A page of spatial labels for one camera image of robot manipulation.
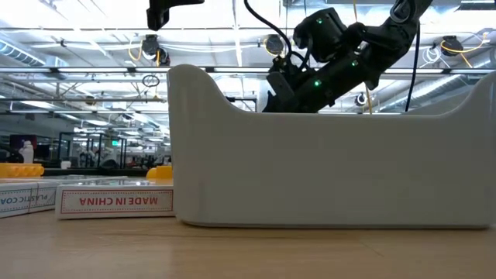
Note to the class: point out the yellow toy block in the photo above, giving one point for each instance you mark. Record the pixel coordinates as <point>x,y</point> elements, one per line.
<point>162,172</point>
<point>19,170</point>

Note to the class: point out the teal playing card box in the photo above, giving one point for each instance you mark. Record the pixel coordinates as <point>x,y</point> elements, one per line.
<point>23,199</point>

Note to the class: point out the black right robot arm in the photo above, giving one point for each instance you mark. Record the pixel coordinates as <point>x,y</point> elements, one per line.
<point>387,35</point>

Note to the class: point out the grey plastic bin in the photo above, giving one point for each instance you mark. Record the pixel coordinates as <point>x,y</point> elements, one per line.
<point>310,174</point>

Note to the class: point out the dark red monitor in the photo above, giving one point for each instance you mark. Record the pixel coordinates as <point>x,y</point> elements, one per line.
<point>16,140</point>

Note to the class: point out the pink playing card box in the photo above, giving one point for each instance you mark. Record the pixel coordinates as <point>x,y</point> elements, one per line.
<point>116,201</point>

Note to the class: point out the white bottle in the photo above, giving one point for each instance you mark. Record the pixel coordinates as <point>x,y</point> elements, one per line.
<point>27,155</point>

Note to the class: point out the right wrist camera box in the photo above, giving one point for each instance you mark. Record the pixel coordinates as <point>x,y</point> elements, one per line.
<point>281,89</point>

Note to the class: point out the black shelving frame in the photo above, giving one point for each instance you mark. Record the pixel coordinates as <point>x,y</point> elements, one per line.
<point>124,151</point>

